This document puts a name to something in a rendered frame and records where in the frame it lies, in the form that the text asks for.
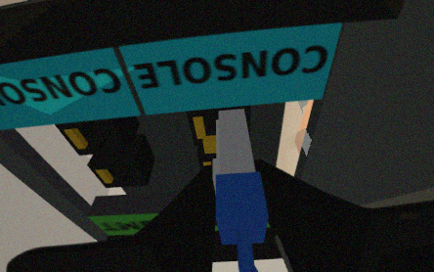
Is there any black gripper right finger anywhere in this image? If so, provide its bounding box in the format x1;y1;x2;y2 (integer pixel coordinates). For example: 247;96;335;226
254;159;434;272

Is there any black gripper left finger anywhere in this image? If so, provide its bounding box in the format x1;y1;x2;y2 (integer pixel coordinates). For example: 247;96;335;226
6;165;216;272

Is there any blue cable plug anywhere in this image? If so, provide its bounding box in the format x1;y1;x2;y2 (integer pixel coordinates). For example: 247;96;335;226
202;109;268;272

